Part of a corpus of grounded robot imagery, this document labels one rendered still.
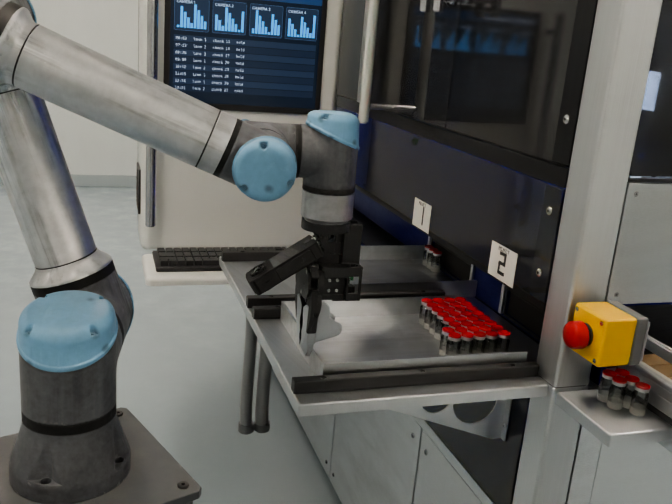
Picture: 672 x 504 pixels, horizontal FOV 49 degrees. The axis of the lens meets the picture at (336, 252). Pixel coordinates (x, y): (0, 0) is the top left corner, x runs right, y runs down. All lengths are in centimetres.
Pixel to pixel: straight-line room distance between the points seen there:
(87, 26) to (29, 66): 554
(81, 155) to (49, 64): 564
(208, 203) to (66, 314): 103
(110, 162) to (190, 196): 461
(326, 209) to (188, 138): 25
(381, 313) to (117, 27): 527
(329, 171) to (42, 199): 38
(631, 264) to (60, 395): 82
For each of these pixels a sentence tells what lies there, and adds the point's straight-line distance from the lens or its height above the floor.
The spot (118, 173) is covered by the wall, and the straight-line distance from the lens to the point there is 655.
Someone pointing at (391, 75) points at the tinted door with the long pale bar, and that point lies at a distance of 181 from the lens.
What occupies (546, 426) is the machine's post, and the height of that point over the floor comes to 81.
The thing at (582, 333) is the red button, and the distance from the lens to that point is 108.
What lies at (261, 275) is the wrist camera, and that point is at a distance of 105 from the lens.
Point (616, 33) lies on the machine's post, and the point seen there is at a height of 140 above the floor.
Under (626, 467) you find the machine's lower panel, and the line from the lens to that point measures 137.
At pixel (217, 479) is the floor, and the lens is 247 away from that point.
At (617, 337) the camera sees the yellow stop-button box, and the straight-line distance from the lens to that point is 110.
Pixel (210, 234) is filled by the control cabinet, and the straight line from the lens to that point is 197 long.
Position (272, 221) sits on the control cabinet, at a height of 88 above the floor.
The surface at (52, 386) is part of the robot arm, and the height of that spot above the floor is 94.
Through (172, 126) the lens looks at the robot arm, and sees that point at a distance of 87.
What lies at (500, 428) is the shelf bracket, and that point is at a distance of 133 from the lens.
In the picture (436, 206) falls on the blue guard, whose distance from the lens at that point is 153.
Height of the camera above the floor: 137
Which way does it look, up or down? 16 degrees down
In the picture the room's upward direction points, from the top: 5 degrees clockwise
